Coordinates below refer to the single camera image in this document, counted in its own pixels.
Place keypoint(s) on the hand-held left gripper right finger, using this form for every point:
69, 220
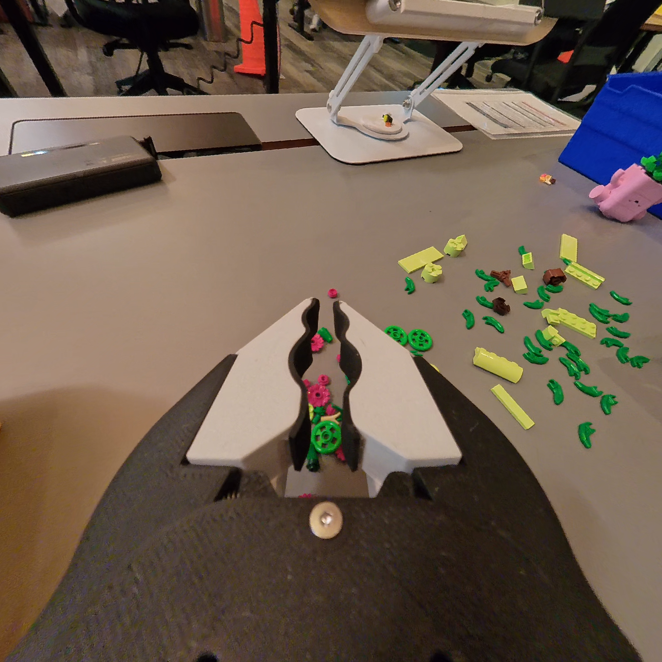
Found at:
393, 403

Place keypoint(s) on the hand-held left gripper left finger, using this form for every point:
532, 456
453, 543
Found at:
248, 403

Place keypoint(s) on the green toy wheel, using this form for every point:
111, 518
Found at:
420, 340
326, 437
395, 333

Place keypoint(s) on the pile of pink toy flowers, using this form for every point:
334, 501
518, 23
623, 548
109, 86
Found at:
318, 394

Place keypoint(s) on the dark brown round toy piece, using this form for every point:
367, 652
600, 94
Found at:
500, 306

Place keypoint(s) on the brown branch toy piece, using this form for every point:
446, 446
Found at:
499, 276

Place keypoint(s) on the scattered green toy leaves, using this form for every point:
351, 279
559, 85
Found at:
587, 434

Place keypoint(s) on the brown chunky toy piece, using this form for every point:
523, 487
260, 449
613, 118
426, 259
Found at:
554, 276

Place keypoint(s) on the white lamp stand base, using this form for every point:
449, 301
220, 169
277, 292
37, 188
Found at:
331, 139

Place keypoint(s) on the small orange toy piece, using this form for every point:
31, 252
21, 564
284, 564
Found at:
546, 179

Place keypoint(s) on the black rectangular power bank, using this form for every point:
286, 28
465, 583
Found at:
72, 173

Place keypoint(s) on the clear plastic document sheet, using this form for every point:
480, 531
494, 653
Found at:
512, 114

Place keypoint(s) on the pink toy brick model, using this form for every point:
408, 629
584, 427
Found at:
628, 194

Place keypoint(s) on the blue plastic bin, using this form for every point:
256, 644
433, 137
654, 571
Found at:
615, 129

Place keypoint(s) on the orange traffic cone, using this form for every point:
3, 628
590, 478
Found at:
253, 46

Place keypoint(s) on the black desk leg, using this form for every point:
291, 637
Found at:
272, 46

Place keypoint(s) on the black office chair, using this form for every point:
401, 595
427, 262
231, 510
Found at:
139, 26
548, 67

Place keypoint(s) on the light wooden board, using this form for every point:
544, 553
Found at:
439, 32

